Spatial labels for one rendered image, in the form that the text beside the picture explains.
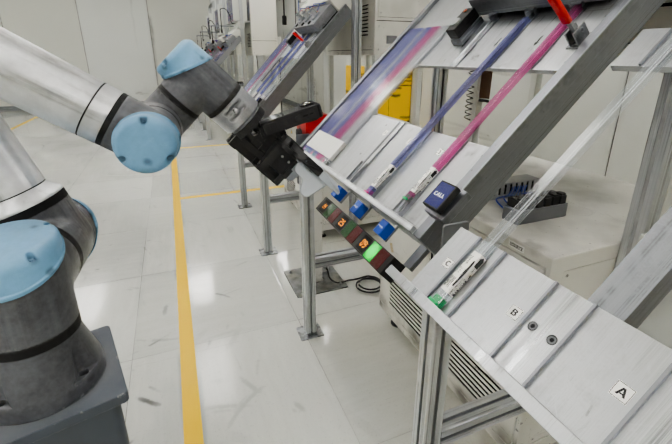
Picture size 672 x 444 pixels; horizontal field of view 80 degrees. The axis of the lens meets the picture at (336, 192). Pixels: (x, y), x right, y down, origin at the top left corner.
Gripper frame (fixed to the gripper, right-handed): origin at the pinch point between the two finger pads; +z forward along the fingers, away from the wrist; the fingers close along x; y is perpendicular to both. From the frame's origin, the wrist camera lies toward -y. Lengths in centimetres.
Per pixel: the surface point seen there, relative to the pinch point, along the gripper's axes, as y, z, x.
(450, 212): -8.2, 7.3, 24.1
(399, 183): -9.1, 9.9, 4.7
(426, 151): -17.6, 10.0, 4.3
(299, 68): -35, 10, -124
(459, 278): -0.4, 1.9, 38.3
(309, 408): 53, 55, -18
